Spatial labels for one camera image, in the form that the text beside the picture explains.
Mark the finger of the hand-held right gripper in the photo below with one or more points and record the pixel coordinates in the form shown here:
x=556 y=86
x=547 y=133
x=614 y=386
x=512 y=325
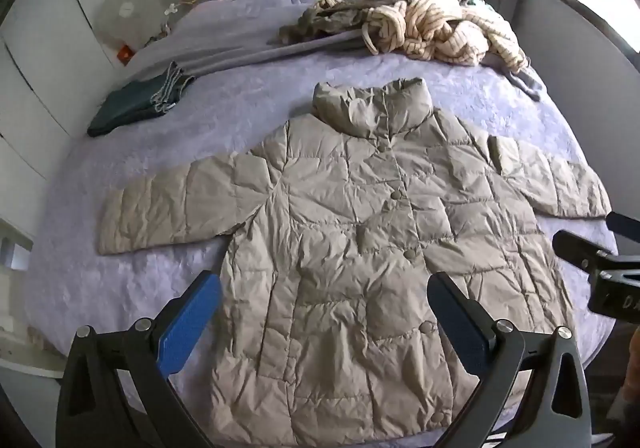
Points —
x=625 y=225
x=580 y=250

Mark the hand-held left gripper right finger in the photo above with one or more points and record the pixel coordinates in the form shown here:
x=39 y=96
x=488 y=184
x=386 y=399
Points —
x=457 y=323

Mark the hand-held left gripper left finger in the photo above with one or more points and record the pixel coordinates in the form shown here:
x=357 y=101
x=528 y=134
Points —
x=187 y=323

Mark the beige puffer jacket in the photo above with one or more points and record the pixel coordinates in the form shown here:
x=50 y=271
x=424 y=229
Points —
x=350 y=253

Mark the grey cloth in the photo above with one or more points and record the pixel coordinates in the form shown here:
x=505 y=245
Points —
x=525 y=83

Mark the white shelf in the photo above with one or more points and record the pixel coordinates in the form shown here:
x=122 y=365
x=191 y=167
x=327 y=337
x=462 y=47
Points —
x=12 y=248

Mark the folded dark jeans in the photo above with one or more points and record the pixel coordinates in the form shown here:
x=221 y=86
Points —
x=125 y=103

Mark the cream striped robe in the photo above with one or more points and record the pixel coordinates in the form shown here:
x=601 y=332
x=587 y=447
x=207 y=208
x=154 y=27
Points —
x=450 y=33

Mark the teal cloth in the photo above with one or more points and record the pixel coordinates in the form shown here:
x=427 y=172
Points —
x=482 y=3

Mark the red box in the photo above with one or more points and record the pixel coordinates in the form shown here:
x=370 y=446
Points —
x=125 y=54

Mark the grey blanket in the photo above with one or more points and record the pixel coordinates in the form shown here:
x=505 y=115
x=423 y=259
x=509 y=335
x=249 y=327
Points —
x=225 y=43

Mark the white wardrobe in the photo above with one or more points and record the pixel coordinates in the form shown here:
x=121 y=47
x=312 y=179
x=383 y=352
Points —
x=40 y=53

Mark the white electric fan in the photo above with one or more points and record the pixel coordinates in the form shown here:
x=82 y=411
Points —
x=122 y=13

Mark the brown-grey garment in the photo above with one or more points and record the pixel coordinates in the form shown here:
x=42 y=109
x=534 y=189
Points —
x=340 y=13

